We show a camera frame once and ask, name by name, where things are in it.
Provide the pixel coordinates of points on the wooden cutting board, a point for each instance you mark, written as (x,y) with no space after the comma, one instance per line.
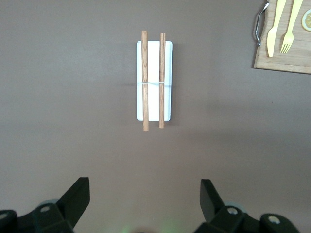
(279,63)

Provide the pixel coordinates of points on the white rectangular tray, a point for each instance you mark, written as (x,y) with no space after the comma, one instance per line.
(153,72)

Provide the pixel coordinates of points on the light wooden rod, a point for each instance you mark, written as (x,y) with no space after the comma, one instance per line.
(145,72)

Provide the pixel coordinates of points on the yellow plastic knife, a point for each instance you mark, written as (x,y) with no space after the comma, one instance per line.
(271,38)

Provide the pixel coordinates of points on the yellow plastic fork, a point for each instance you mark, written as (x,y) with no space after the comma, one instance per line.
(287,41)

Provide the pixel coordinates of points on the dried lemon slice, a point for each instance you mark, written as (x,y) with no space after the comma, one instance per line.
(307,20)

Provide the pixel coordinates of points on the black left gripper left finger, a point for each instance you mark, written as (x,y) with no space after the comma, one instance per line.
(73,201)

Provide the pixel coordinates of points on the brown table cover mat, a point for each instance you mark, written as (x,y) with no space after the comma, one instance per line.
(73,97)

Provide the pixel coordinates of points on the dark wooden rod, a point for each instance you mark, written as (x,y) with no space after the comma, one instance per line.
(162,72)

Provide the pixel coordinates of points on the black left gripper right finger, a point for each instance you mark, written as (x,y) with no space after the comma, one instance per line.
(211,201)

